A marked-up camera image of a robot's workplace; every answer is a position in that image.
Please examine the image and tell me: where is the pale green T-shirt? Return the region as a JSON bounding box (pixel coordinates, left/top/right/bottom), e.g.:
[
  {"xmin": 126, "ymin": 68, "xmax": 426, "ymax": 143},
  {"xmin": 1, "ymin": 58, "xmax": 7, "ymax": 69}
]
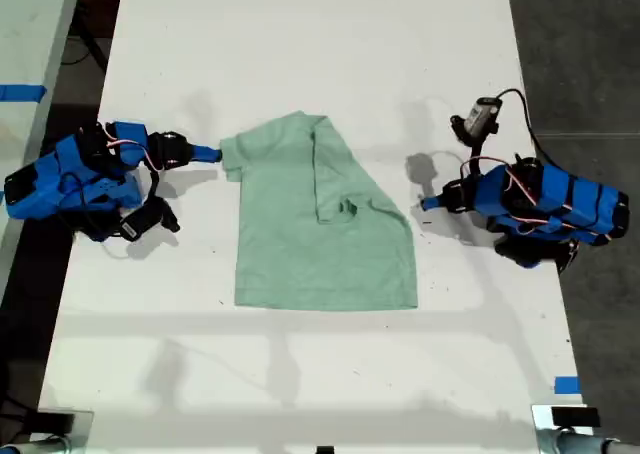
[{"xmin": 219, "ymin": 109, "xmax": 419, "ymax": 311}]

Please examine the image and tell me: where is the long blue tape strip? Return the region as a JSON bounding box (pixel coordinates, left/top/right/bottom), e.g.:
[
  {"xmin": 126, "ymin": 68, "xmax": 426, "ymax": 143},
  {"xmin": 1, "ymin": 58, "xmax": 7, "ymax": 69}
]
[{"xmin": 0, "ymin": 84, "xmax": 48, "ymax": 103}]

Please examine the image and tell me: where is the pale side table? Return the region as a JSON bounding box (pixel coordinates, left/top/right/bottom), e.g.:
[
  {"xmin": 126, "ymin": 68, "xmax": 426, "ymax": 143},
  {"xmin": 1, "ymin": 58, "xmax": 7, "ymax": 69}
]
[{"xmin": 0, "ymin": 0, "xmax": 84, "ymax": 295}]

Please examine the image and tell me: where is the short blue tape strip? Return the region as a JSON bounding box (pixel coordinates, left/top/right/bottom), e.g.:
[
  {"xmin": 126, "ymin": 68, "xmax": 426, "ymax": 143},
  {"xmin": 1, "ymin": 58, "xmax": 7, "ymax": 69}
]
[{"xmin": 553, "ymin": 375, "xmax": 583, "ymax": 396}]

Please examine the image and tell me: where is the shiny metal plate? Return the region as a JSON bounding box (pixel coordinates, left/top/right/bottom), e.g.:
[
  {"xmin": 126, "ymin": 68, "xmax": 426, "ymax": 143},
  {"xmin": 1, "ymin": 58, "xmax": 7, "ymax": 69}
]
[
  {"xmin": 29, "ymin": 409, "xmax": 95, "ymax": 454},
  {"xmin": 530, "ymin": 403, "xmax": 596, "ymax": 454}
]

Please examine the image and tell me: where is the small black box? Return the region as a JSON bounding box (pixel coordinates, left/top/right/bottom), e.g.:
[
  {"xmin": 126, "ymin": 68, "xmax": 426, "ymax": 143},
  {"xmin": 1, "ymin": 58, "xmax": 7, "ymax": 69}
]
[
  {"xmin": 551, "ymin": 406, "xmax": 601, "ymax": 428},
  {"xmin": 33, "ymin": 412, "xmax": 76, "ymax": 433}
]

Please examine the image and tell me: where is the grey pipe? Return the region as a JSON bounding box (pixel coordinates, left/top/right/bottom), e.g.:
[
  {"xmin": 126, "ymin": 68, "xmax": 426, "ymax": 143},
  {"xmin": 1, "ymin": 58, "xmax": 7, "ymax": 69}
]
[{"xmin": 555, "ymin": 431, "xmax": 624, "ymax": 454}]

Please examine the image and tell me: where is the short black camera stalk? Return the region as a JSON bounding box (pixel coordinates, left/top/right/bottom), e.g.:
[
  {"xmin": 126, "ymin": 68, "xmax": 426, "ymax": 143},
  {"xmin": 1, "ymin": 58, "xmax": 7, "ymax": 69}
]
[
  {"xmin": 144, "ymin": 166, "xmax": 162, "ymax": 205},
  {"xmin": 467, "ymin": 133, "xmax": 489, "ymax": 175}
]

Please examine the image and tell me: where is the black camera box white label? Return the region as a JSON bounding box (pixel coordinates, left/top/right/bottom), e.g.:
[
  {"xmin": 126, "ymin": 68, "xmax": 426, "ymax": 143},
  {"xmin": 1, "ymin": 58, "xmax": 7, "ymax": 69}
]
[
  {"xmin": 118, "ymin": 195, "xmax": 182, "ymax": 241},
  {"xmin": 449, "ymin": 97, "xmax": 504, "ymax": 143}
]

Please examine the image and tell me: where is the black camera cable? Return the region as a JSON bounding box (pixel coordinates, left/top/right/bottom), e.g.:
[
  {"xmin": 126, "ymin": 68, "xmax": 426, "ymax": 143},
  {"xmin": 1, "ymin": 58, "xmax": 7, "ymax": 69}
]
[{"xmin": 496, "ymin": 88, "xmax": 554, "ymax": 168}]

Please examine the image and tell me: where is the black floor cable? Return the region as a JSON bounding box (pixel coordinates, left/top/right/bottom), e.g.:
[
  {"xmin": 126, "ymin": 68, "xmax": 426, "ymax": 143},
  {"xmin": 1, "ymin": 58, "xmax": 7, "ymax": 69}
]
[{"xmin": 62, "ymin": 21, "xmax": 109, "ymax": 73}]

